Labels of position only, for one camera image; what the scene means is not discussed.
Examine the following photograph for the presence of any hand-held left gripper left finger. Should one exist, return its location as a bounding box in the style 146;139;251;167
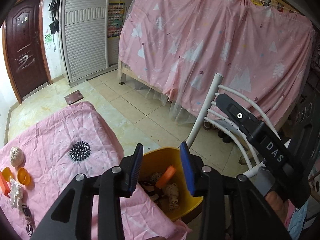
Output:
30;143;144;240

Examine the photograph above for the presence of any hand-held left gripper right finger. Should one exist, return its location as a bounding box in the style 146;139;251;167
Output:
180;141;292;240

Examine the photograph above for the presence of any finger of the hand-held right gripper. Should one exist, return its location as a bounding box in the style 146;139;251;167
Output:
215;93;265;141

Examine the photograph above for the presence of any yellow plastic bin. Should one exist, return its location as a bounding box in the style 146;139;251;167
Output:
137;147;204;222

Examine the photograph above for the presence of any person's right hand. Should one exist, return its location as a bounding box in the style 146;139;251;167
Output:
265;191;288;224

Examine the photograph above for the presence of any pair of dark shoes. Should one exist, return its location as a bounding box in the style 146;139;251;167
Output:
202;121;238;143

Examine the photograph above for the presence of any white metal chair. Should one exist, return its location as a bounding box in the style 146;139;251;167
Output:
186;73;278;181

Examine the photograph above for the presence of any pink tree print curtain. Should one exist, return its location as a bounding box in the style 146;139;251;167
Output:
117;0;316;126

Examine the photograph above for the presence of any small brown floor mat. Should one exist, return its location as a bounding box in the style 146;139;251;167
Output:
64;91;83;106

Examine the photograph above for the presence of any beige tissue ball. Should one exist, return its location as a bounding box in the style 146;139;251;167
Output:
10;147;25;168

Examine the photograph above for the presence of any white crumpled tissue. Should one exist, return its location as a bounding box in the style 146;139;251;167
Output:
8;177;24;209

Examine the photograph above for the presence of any white slatted wardrobe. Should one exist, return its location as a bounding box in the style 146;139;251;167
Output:
60;0;140;84

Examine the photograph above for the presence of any small black hanging handbag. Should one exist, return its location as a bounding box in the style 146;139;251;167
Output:
49;19;60;34

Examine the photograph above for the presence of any dark brown wooden door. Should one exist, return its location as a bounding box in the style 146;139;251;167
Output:
2;0;53;104

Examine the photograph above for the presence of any wooden bunk bed frame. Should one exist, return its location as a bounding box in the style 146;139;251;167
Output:
117;0;316;140

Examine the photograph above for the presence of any colourful wall calendar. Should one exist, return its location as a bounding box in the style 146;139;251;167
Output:
107;2;125;39

